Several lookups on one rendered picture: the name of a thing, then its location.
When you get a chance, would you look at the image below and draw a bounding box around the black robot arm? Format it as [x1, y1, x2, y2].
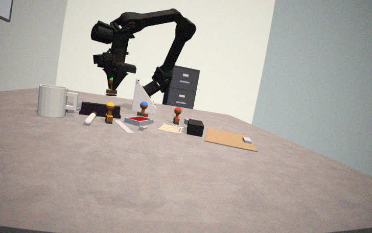
[91, 8, 196, 97]

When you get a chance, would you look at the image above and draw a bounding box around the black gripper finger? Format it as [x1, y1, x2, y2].
[111, 70, 128, 90]
[102, 69, 113, 89]

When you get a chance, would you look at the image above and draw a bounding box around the white mug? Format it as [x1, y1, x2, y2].
[37, 84, 79, 118]

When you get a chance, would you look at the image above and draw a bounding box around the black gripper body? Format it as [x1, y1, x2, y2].
[97, 45, 136, 74]

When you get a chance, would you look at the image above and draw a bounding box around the rubber stamp with blue handle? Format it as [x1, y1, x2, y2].
[137, 101, 148, 118]

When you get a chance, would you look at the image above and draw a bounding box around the white flat strip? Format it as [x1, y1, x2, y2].
[114, 120, 133, 133]

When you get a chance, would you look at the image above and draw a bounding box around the cream paper card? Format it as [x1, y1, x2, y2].
[157, 124, 183, 133]

